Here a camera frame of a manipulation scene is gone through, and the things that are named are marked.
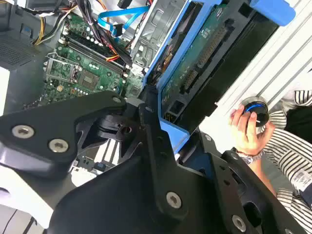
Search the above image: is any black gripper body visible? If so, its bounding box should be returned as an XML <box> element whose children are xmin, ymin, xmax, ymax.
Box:
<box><xmin>47</xmin><ymin>156</ymin><xmax>227</xmax><ymax>234</ymax></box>

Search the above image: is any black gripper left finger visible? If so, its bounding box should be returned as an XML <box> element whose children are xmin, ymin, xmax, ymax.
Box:
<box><xmin>0</xmin><ymin>90</ymin><xmax>190</xmax><ymax>221</ymax></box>

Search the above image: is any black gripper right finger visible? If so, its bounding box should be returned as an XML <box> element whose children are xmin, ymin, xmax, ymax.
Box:
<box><xmin>198</xmin><ymin>133</ymin><xmax>308</xmax><ymax>234</ymax></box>

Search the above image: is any round black blue-ringed tool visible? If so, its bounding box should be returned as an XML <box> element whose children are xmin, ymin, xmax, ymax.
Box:
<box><xmin>240</xmin><ymin>96</ymin><xmax>271</xmax><ymax>128</ymax></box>

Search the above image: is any hard disk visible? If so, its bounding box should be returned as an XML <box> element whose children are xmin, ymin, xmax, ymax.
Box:
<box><xmin>142</xmin><ymin>0</ymin><xmax>297</xmax><ymax>156</ymax></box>

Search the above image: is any blue disk wire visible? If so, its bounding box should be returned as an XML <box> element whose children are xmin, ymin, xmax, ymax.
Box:
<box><xmin>97</xmin><ymin>5</ymin><xmax>150</xmax><ymax>38</ymax></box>

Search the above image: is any person left hand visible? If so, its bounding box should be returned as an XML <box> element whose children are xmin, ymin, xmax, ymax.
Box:
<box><xmin>230</xmin><ymin>104</ymin><xmax>276</xmax><ymax>157</ymax></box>

